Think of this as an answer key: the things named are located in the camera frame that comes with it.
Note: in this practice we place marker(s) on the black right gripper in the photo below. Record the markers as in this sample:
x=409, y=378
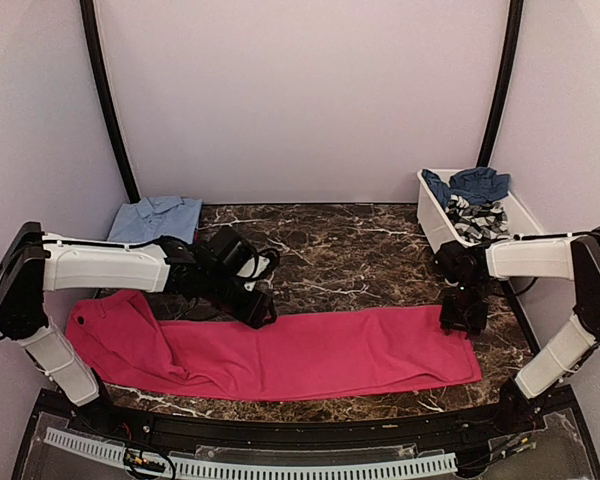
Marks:
x=449, y=321

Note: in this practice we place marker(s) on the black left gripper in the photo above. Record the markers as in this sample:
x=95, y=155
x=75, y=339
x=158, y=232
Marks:
x=253, y=313

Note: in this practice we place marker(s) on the pink trousers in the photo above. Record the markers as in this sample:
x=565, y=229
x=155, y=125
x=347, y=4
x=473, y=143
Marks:
x=299, y=357

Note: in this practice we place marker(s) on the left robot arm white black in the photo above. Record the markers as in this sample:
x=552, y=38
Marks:
x=222, y=271

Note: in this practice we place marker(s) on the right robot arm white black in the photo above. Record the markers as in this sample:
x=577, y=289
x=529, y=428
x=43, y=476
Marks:
x=572, y=257

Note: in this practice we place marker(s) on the white plastic laundry bin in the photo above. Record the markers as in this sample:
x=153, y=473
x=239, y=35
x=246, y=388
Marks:
x=438, y=228

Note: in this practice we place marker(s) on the black white patterned garment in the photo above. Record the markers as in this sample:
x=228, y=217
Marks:
x=478, y=223

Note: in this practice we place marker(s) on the dark blue garment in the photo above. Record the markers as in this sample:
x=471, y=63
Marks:
x=476, y=186

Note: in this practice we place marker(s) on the folded light blue shirt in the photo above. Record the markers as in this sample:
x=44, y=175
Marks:
x=154, y=217

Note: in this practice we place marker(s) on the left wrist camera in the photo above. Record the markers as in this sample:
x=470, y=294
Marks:
x=258, y=268

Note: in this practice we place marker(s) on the black front rail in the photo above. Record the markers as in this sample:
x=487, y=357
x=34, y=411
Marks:
x=462, y=429

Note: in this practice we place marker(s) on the white slotted cable duct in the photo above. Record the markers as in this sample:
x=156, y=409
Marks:
x=219, y=463

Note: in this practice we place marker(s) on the right black corner post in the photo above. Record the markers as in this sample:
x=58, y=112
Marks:
x=500, y=94

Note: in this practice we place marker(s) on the black corner post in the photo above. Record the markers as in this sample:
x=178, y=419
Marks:
x=106, y=101
x=500, y=94

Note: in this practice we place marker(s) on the left black corner post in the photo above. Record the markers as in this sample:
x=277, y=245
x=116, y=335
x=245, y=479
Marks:
x=106, y=101

